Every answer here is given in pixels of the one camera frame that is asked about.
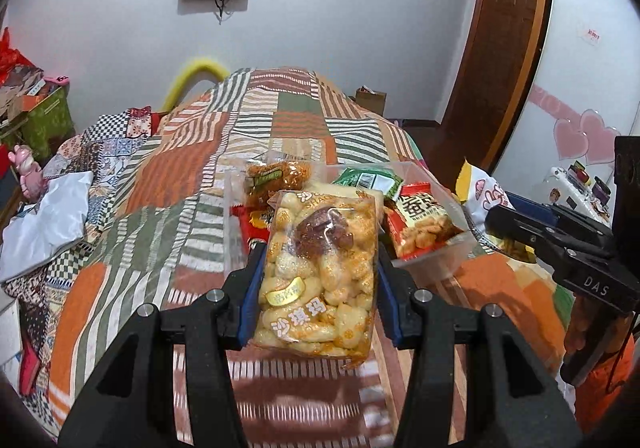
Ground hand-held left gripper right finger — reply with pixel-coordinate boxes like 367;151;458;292
376;243;583;448

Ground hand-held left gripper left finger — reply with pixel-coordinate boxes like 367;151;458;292
57;242;268;448

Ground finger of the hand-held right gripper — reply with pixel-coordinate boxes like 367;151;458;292
507;194;618;241
486;205;571;261

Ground white and yellow snack bag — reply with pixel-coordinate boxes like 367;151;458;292
457;161;538;264

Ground clear plastic container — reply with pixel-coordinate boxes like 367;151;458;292
222;155;478;279

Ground clear bag of yellow pastries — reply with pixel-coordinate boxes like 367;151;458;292
250;182;385;369

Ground red and yellow snack packet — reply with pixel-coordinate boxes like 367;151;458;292
231;205;273;244

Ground large red snack bag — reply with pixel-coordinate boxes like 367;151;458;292
382;182;466;261

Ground green pea snack packet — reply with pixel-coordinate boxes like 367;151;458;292
332;167;405;201

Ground orange fried snack bag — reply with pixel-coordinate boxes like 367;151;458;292
242;159;313;209

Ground person's right hand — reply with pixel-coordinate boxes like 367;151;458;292
564;301;601;364

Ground white storage rack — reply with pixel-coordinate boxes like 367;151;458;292
537;161;613;224

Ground pink heart stickers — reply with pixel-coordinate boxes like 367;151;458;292
552;108;621;166

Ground patchwork striped blanket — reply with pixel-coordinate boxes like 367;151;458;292
47;67;576;448

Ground brown cardboard box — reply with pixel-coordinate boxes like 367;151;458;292
355;87;388;116

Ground checkered patchwork quilt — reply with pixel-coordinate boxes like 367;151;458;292
0;106;166;394

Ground white pillow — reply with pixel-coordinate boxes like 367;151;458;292
0;171;96;284

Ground yellow foam tube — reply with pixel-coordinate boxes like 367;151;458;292
162;57;231;114

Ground pink toy figure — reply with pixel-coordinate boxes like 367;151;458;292
7;144;48;199

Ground green patterned box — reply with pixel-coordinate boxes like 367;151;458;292
0;86;76;161

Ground pile of printed cartons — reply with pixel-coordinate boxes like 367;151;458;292
0;63;68;119

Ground red plastic bag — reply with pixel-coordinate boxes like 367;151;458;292
0;27;31;74

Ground brown wooden door frame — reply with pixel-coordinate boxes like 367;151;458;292
440;0;556;174

